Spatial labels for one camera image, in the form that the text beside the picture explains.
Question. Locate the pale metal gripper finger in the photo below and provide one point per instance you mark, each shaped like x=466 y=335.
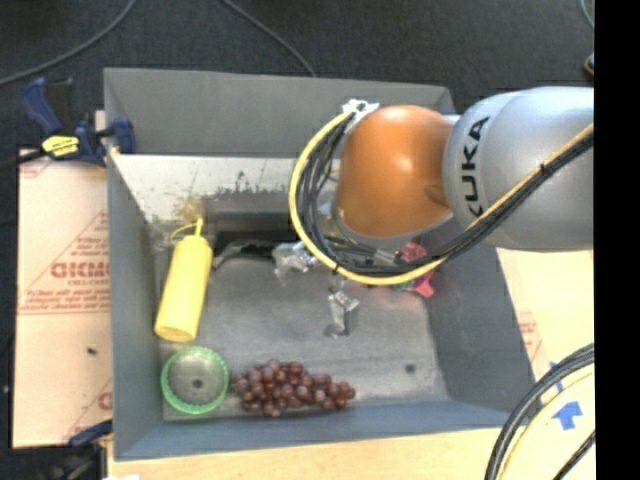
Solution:
x=342 y=308
x=292 y=260

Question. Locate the pink plastic object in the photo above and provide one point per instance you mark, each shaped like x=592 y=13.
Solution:
x=419 y=254

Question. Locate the grey metal bin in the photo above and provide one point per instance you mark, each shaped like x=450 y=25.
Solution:
x=280 y=328

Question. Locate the dark red toy grapes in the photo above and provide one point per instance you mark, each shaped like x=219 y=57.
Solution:
x=285 y=388

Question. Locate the yellow squeeze bottle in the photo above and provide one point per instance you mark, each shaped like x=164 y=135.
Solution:
x=184 y=288

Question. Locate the brown cardboard board red print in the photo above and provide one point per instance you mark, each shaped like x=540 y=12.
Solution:
x=60 y=248

